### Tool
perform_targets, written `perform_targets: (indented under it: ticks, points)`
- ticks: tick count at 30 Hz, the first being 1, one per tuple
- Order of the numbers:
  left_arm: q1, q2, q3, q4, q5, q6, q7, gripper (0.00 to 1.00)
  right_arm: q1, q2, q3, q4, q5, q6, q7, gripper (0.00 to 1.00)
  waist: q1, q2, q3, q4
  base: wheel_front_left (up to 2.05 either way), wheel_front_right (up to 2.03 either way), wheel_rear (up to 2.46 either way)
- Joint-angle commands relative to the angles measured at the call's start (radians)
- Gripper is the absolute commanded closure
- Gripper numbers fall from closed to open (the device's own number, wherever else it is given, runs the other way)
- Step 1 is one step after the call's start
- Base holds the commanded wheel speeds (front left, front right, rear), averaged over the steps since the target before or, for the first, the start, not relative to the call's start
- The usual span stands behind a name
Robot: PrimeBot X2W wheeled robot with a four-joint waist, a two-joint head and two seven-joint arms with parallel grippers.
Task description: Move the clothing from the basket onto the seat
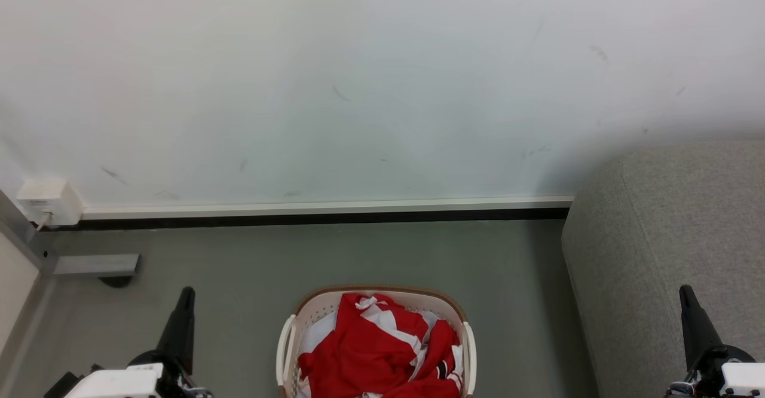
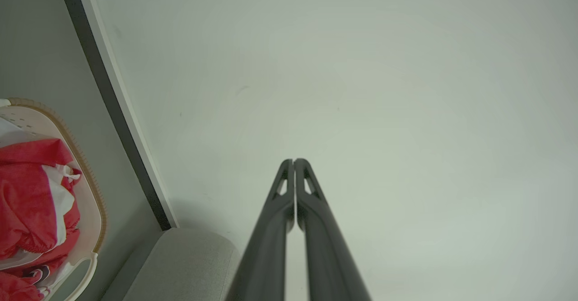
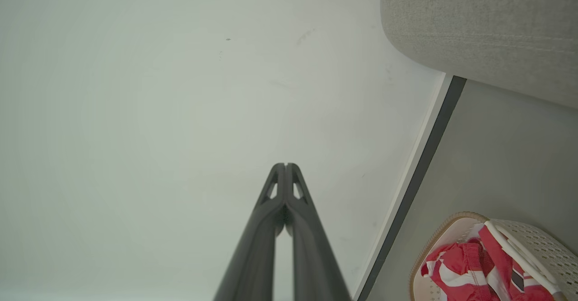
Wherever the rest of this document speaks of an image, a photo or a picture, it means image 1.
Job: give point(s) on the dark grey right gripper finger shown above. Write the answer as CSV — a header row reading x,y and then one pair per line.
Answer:
x,y
696,329

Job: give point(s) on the grey fabric sofa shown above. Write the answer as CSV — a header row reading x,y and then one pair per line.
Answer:
x,y
663,266

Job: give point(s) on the red and white garment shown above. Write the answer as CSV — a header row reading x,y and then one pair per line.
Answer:
x,y
370,356

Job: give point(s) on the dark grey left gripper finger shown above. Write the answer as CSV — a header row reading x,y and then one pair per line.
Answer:
x,y
179,332

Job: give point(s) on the grey metal bar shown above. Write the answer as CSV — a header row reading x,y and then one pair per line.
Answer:
x,y
95,264

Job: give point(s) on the white laundry basket brown rim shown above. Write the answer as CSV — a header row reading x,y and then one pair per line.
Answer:
x,y
287,350

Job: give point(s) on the black round foot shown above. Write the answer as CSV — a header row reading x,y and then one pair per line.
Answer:
x,y
116,281

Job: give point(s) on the white and black baseboard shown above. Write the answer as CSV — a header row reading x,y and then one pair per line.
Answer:
x,y
329,211

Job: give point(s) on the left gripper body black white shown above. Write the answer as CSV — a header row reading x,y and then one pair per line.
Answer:
x,y
128,381

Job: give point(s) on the white wall socket box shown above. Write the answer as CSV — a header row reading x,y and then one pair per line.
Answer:
x,y
51,201

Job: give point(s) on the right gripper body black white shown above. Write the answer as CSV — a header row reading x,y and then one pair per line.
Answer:
x,y
735,377

